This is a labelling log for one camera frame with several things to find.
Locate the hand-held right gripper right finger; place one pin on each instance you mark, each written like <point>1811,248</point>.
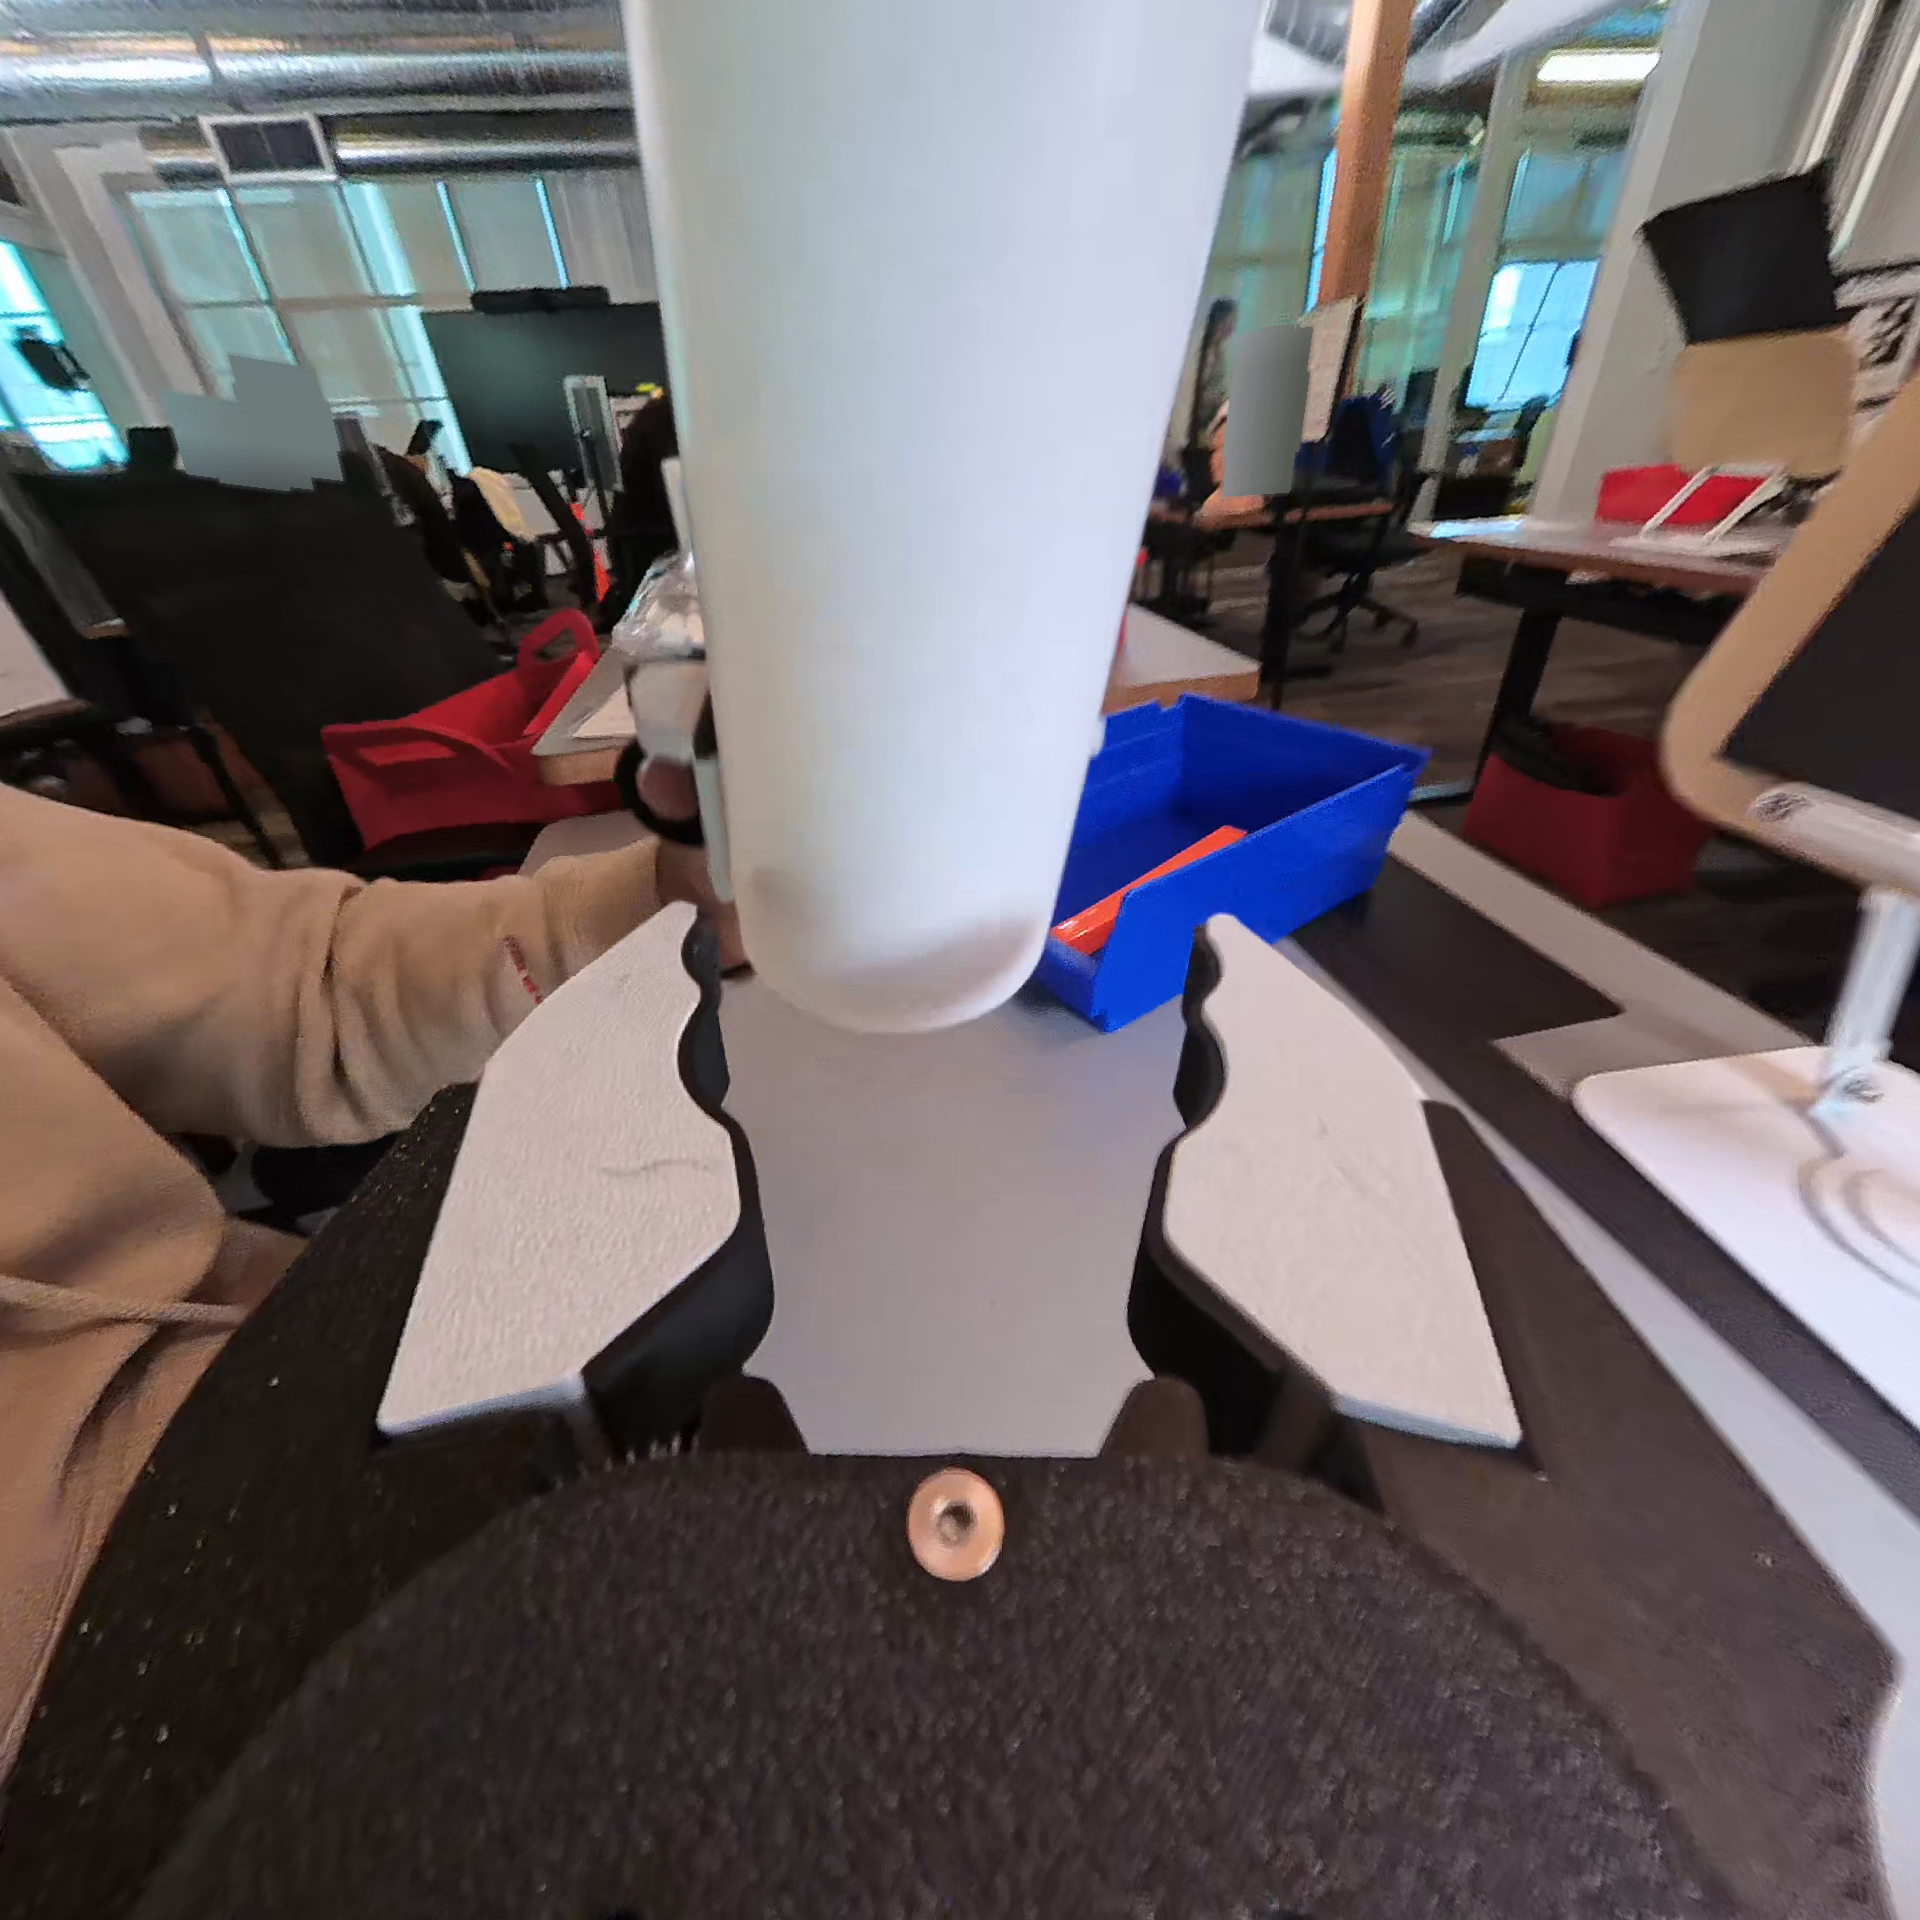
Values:
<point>1319,1201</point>

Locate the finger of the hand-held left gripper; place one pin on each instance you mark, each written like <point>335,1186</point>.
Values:
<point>714,809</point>

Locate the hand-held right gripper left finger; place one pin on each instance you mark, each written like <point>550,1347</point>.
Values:
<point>570,1171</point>

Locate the white water bottle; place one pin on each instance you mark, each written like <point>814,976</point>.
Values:
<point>931,451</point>

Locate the person's left forearm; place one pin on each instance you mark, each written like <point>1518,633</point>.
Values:
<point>300,975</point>

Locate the person's left hand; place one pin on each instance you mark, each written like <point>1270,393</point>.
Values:
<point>698,901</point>

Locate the clear plastic bag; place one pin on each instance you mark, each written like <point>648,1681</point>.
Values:
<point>662,608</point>

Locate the orange block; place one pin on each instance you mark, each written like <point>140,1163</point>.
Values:
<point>1148,886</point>

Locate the blue plastic bin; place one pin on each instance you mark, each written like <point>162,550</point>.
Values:
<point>1291,839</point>

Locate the large black monitor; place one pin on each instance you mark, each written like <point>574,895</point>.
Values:
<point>524,383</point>

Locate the black high-back chair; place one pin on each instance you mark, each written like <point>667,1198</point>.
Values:
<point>224,629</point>

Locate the black office chair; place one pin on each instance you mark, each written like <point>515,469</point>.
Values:
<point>1358,557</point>

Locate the wooden top desk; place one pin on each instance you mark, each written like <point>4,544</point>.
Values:
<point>1589,557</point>

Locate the small red bin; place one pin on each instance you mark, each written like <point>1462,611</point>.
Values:
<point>1622,491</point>

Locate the small white board stand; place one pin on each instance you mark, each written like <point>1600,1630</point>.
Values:
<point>1711,504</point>

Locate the small wooden board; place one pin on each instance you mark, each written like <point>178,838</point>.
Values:
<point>1764,405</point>

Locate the black rectangular panel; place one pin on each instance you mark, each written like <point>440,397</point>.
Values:
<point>1748,255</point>

